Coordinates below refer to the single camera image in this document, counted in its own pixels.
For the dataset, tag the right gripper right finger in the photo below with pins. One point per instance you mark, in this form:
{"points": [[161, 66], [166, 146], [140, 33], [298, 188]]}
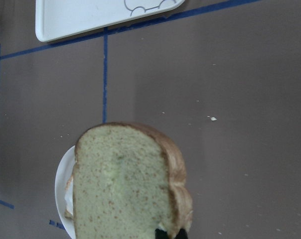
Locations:
{"points": [[182, 234]]}

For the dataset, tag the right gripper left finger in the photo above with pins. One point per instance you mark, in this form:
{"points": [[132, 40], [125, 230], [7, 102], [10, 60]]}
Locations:
{"points": [[160, 234]]}

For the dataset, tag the bread slice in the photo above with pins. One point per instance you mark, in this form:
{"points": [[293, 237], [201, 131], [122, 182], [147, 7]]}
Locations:
{"points": [[129, 183]]}

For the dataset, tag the white round plate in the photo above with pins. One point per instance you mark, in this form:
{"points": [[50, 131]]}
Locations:
{"points": [[63, 173]]}

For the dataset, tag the white bear serving tray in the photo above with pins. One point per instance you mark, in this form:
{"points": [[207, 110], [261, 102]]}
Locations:
{"points": [[56, 19]]}

